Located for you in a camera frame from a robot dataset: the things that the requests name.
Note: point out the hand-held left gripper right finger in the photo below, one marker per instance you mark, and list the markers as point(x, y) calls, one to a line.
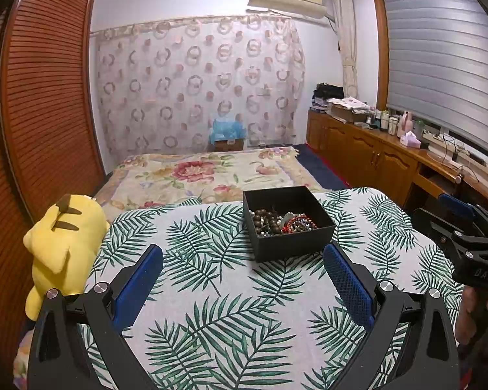
point(347, 284)

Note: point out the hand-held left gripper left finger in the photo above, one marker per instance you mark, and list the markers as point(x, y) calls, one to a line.
point(140, 284)

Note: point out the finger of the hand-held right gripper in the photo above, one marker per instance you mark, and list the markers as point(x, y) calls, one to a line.
point(457, 205)
point(439, 227)

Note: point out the black square box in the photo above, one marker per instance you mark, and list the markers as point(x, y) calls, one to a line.
point(288, 248)

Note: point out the person's right hand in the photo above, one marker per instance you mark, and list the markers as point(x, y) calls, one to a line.
point(465, 317)

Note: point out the white power strip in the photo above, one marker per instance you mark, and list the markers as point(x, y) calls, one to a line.
point(447, 145)

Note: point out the pink tissue box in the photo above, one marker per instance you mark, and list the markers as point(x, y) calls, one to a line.
point(410, 140)

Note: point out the yellow plush toy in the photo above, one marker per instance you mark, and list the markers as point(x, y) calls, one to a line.
point(61, 243)

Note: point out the long wooden cabinet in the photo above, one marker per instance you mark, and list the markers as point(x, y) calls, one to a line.
point(374, 154)

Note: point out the leaf print cloth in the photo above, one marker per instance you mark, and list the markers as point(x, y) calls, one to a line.
point(236, 313)

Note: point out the row of toiletry bottles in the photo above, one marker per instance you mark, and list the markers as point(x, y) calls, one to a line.
point(390, 124)

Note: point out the floral bed blanket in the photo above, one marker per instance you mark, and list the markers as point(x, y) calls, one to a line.
point(187, 174)

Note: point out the dark blue bed sheet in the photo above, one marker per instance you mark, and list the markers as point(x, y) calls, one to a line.
point(321, 166)

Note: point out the floral patterned fabric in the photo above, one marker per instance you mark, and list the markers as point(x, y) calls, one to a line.
point(24, 361)

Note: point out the flat cardboard box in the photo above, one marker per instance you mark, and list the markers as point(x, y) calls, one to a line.
point(347, 113)

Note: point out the grey window blind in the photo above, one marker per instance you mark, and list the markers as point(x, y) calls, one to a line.
point(439, 57)

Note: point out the small cardboard box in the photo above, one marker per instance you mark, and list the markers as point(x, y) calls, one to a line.
point(229, 145)

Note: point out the pile of dark clothes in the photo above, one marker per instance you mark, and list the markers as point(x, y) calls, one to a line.
point(327, 93)

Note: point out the blue plastic bag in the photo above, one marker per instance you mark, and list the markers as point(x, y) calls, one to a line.
point(227, 130)

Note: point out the cream window drape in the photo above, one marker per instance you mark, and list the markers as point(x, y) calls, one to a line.
point(347, 40)

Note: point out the brown slatted wardrobe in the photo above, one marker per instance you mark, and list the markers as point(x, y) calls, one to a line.
point(44, 89)

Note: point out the wooden window frame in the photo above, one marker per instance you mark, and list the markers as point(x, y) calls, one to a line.
point(380, 48)

